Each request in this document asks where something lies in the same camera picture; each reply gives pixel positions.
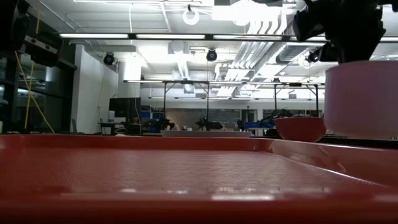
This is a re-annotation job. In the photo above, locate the yellow hanging cord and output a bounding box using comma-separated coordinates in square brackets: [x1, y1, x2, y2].
[24, 8, 42, 130]
[14, 50, 56, 134]

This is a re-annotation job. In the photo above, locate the black background monitor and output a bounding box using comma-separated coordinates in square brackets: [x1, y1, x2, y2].
[108, 97, 142, 118]

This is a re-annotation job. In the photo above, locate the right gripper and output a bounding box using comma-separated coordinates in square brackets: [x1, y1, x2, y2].
[325, 0, 386, 64]

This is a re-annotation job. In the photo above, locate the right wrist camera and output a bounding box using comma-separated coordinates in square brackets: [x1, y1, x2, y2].
[292, 9, 326, 42]

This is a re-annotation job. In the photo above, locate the red plastic tray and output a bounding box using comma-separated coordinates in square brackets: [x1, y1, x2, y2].
[0, 134, 398, 224]

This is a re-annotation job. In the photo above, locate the pink ribbed mug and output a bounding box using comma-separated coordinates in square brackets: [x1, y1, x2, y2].
[323, 60, 398, 140]

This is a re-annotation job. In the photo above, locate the magenta bowl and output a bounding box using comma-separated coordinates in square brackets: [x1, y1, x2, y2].
[274, 117, 326, 143]

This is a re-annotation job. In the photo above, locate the white coiled cable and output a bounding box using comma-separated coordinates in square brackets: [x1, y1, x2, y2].
[182, 6, 200, 26]

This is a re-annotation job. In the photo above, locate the blue storage bin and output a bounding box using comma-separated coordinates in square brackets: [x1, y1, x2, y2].
[244, 121, 274, 129]

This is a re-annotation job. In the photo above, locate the black background station frame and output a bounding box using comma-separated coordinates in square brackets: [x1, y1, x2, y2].
[273, 82, 320, 119]
[163, 80, 211, 121]

